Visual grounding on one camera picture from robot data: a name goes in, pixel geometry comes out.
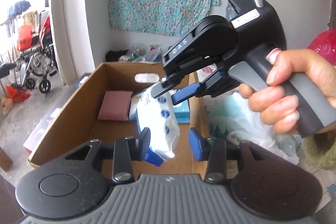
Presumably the person's right hand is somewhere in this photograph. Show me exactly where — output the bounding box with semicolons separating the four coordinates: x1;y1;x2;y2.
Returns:
239;49;335;134

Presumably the wheelchair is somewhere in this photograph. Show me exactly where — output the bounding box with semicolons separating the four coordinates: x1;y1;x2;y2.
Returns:
15;10;58;94

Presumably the blue white wet wipes pack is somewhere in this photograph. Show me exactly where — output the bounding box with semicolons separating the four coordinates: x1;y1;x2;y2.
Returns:
137;86;181;167

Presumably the white plastic bag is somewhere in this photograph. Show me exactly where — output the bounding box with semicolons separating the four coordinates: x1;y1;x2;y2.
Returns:
204;91;299;165

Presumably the green fuzzy mat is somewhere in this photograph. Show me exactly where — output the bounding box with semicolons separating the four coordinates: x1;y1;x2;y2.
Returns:
303;133;335;170

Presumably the pink folded cloth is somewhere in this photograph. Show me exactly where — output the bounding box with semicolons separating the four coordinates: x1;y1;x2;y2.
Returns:
98;91;133;122

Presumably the brown cardboard box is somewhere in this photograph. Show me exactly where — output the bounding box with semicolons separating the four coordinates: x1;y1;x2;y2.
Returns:
29;63;209;176

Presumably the light blue tissue box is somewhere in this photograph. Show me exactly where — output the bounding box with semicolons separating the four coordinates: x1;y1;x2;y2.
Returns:
173;99;190;124

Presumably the white cotton swab pack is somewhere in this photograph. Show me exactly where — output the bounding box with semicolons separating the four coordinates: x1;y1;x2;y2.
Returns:
129;91;145;121

